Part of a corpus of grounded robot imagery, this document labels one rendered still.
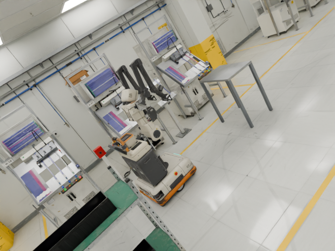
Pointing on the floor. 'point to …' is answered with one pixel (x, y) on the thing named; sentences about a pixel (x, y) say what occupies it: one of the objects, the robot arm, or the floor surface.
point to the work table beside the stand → (228, 73)
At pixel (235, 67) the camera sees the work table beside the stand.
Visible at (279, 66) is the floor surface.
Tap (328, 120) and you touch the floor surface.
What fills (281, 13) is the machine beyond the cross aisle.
